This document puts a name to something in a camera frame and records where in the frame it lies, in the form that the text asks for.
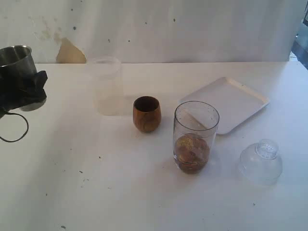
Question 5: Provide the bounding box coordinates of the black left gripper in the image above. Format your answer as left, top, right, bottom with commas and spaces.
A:
0, 66, 48, 118

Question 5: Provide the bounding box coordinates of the stainless steel cup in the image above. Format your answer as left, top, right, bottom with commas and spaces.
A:
0, 45, 39, 114

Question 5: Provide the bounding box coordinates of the brown wooden cup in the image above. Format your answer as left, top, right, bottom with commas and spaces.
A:
133, 96, 162, 133

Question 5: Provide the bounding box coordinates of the gold foil coin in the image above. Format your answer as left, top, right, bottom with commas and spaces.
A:
176, 135, 194, 150

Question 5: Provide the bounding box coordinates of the reddish-brown apple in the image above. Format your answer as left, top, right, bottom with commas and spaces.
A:
173, 133, 210, 174

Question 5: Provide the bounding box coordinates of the clear plastic shaker cup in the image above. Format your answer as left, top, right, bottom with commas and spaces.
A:
173, 101, 220, 174

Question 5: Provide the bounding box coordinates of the clear plastic shaker lid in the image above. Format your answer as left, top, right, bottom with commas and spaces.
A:
238, 139, 282, 185

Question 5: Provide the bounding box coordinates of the translucent plastic container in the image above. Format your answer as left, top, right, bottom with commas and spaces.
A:
87, 56, 124, 116

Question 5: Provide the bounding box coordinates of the white square tray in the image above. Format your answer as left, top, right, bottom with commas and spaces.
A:
180, 77, 270, 135

